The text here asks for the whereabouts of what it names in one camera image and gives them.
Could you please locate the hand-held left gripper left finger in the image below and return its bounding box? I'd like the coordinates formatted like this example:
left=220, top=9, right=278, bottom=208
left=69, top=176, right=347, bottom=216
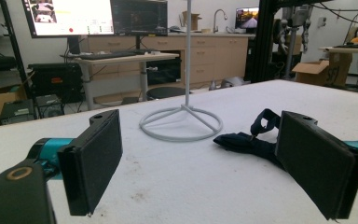
left=56, top=108, right=124, bottom=217

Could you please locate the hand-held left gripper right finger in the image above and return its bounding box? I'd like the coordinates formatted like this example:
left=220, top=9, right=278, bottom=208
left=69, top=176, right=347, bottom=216
left=274, top=110, right=358, bottom=220

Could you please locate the dark navy cloth with strap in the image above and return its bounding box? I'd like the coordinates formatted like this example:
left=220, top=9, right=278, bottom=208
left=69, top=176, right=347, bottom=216
left=213, top=108, right=285, bottom=171

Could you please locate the white metal stand with ring base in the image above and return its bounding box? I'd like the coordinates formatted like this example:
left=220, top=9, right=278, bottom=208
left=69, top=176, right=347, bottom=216
left=138, top=0, right=224, bottom=143

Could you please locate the black equipment case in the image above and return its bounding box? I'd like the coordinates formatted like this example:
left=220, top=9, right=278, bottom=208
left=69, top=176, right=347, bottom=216
left=27, top=62, right=85, bottom=104

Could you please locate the open cardboard box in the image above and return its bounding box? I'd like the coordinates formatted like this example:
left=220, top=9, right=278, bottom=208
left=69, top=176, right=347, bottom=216
left=292, top=59, right=344, bottom=87

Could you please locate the black round stool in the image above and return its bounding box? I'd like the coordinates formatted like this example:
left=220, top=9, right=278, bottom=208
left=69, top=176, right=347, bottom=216
left=145, top=86, right=188, bottom=102

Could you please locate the black keyboard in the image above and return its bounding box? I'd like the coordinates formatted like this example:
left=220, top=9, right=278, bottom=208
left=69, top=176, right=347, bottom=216
left=78, top=50, right=138, bottom=61

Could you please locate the light wooden desk with grey legs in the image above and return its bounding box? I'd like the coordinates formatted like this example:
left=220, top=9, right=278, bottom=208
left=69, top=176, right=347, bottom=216
left=60, top=51, right=180, bottom=111

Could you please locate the wooden side table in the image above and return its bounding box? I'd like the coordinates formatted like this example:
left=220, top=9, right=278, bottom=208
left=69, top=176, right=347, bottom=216
left=319, top=45, right=358, bottom=91

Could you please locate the grey robot on stand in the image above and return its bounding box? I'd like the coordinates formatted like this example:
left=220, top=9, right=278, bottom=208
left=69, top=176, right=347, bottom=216
left=274, top=5, right=313, bottom=80

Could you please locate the black shelf rack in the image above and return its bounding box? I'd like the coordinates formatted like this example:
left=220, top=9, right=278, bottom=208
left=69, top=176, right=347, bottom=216
left=0, top=0, right=32, bottom=97

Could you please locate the large monitor with bright screen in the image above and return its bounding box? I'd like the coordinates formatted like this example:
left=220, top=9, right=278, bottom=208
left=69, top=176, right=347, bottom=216
left=21, top=0, right=116, bottom=39

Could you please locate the wooden cabinet with drawers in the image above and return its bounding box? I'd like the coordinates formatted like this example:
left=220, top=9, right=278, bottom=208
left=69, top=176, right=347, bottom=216
left=85, top=32, right=255, bottom=91

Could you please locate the dark screen monitor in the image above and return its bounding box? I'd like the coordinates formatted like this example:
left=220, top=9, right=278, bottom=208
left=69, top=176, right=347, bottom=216
left=110, top=0, right=169, bottom=37

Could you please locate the small monitor with colourful screen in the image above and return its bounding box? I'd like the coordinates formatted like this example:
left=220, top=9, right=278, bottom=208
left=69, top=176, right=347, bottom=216
left=234, top=7, right=260, bottom=32

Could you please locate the cardboard box on counter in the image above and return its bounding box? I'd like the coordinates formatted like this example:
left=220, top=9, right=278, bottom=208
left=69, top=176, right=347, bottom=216
left=181, top=10, right=202, bottom=32

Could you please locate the chrome faucet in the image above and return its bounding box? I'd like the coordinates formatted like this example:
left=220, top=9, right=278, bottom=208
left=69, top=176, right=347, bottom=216
left=213, top=8, right=228, bottom=34

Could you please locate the black metal frame post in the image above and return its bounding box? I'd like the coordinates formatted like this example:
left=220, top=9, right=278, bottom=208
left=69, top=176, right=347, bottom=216
left=250, top=0, right=281, bottom=84

